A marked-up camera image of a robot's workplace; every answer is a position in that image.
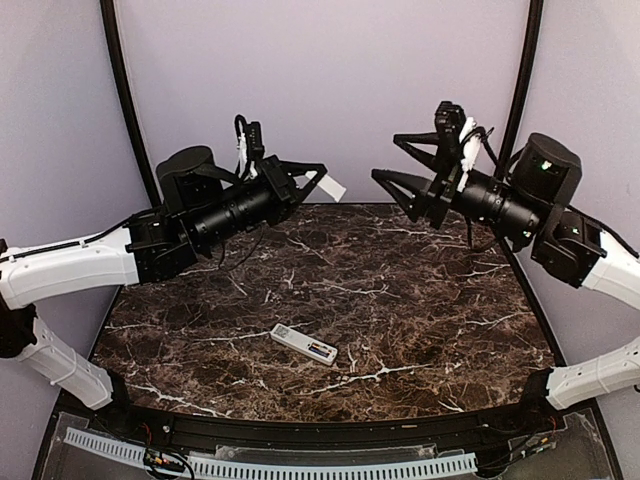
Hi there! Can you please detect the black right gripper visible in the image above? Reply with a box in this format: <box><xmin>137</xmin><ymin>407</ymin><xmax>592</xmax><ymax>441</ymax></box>
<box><xmin>371</xmin><ymin>132</ymin><xmax>542</xmax><ymax>244</ymax></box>

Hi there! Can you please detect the black corner post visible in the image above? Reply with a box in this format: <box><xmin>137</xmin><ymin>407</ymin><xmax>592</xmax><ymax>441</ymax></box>
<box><xmin>497</xmin><ymin>0</ymin><xmax>544</xmax><ymax>169</ymax></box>
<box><xmin>99</xmin><ymin>0</ymin><xmax>161</xmax><ymax>207</ymax></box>

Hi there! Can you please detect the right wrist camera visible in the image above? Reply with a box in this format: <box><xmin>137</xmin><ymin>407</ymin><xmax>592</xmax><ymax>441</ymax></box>
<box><xmin>434</xmin><ymin>100</ymin><xmax>467</xmax><ymax>173</ymax></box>

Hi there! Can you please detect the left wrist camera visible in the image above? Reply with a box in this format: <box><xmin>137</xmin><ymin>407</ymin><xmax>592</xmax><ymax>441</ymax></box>
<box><xmin>234</xmin><ymin>114</ymin><xmax>265</xmax><ymax>180</ymax></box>

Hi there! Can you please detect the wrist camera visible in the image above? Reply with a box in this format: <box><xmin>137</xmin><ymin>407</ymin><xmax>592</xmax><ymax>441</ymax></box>
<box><xmin>234</xmin><ymin>114</ymin><xmax>265</xmax><ymax>180</ymax></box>
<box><xmin>434</xmin><ymin>100</ymin><xmax>467</xmax><ymax>173</ymax></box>

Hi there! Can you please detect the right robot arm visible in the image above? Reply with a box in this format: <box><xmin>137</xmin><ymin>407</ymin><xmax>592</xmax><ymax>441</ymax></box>
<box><xmin>371</xmin><ymin>127</ymin><xmax>639</xmax><ymax>308</ymax></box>

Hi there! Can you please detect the black left corner post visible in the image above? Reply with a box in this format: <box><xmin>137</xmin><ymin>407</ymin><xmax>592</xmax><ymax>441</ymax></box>
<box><xmin>99</xmin><ymin>0</ymin><xmax>161</xmax><ymax>207</ymax></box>

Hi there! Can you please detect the black right corner post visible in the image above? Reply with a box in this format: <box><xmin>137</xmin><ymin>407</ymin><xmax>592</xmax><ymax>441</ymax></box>
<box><xmin>497</xmin><ymin>0</ymin><xmax>544</xmax><ymax>169</ymax></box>

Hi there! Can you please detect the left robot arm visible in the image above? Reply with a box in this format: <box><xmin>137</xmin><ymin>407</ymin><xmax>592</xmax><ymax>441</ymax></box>
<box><xmin>1</xmin><ymin>146</ymin><xmax>327</xmax><ymax>436</ymax></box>

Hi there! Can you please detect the blue AAA battery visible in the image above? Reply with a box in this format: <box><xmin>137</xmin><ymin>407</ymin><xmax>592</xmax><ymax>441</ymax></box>
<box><xmin>309</xmin><ymin>347</ymin><xmax>332</xmax><ymax>358</ymax></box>

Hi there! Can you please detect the white slotted cable duct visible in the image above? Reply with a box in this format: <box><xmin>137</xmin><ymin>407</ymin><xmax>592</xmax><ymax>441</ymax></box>
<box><xmin>64</xmin><ymin>427</ymin><xmax>478</xmax><ymax>479</ymax></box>

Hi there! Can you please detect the black front rail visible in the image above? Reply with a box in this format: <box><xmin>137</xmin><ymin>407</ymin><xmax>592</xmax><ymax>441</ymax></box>
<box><xmin>58</xmin><ymin>393</ymin><xmax>592</xmax><ymax>464</ymax></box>

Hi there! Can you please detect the white remote control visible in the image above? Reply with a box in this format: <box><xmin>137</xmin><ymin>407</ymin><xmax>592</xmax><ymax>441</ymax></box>
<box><xmin>269</xmin><ymin>323</ymin><xmax>338</xmax><ymax>366</ymax></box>

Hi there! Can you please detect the white battery cover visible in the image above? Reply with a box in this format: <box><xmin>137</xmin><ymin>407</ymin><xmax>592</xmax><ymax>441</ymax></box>
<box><xmin>318</xmin><ymin>174</ymin><xmax>347</xmax><ymax>203</ymax></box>

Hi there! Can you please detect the orange AAA battery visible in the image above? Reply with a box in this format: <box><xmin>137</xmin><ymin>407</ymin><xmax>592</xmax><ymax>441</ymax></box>
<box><xmin>310</xmin><ymin>343</ymin><xmax>333</xmax><ymax>352</ymax></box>

